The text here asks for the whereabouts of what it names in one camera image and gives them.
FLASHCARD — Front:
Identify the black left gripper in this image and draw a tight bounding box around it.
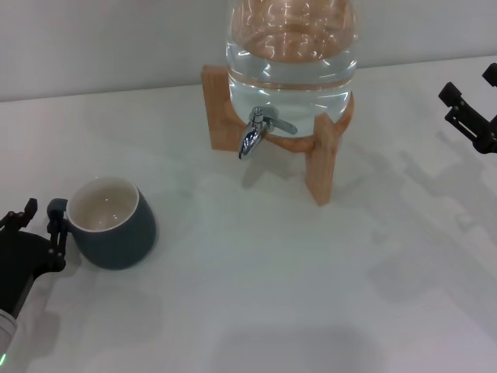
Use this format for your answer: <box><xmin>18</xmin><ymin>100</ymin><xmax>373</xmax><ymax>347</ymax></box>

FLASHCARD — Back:
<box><xmin>0</xmin><ymin>197</ymin><xmax>67</xmax><ymax>318</ymax></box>

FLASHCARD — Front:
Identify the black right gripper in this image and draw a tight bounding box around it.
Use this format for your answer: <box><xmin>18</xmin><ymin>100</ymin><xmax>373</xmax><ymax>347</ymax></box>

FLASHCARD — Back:
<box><xmin>438</xmin><ymin>63</ymin><xmax>497</xmax><ymax>155</ymax></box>

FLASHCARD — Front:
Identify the dark teal ceramic cup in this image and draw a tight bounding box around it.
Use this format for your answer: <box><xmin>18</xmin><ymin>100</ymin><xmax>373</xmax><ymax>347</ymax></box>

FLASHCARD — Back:
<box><xmin>47</xmin><ymin>176</ymin><xmax>158</xmax><ymax>271</ymax></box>

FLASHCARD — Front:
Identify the chrome faucet tap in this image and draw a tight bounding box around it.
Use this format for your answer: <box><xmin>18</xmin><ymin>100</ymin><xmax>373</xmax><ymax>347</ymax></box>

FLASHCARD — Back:
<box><xmin>238</xmin><ymin>106</ymin><xmax>299</xmax><ymax>161</ymax></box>

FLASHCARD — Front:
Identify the glass water dispenser jar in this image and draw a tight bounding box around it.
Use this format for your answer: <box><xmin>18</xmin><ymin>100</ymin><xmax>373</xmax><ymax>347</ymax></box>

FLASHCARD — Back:
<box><xmin>224</xmin><ymin>0</ymin><xmax>359</xmax><ymax>139</ymax></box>

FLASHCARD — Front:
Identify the wooden dispenser stand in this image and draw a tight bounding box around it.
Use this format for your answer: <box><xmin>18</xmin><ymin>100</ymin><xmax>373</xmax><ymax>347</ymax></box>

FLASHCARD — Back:
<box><xmin>200</xmin><ymin>64</ymin><xmax>356</xmax><ymax>207</ymax></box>

